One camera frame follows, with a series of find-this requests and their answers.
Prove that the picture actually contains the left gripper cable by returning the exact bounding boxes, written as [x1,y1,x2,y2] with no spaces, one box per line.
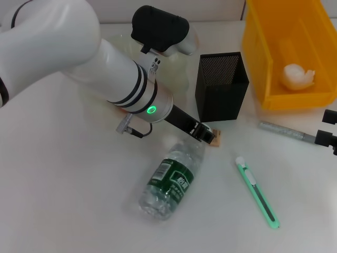
[115,114,153,138]

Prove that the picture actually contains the green utility knife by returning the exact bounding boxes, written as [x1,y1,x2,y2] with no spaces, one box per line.
[235,156,280,229]

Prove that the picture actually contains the white paper ball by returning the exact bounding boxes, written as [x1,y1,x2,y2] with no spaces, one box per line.
[279,63,316,90]

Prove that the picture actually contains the clear green-label water bottle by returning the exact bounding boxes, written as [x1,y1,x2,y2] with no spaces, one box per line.
[138,141,206,221]

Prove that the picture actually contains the silver glitter pen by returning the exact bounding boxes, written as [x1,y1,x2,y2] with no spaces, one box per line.
[257,121,319,143]

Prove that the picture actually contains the green glass fruit plate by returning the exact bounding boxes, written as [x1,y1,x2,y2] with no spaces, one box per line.
[107,34,191,92]

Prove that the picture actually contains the yellow plastic bin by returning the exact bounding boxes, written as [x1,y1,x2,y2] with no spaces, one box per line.
[241,0,337,111]

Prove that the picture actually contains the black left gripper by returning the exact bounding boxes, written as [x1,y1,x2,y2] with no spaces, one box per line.
[164,105,219,144]

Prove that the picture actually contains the small wooden clip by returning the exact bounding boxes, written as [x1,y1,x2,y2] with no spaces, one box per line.
[210,129,221,148]

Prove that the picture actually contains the black mesh pen holder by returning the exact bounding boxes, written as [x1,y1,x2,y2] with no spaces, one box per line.
[195,52,250,123]

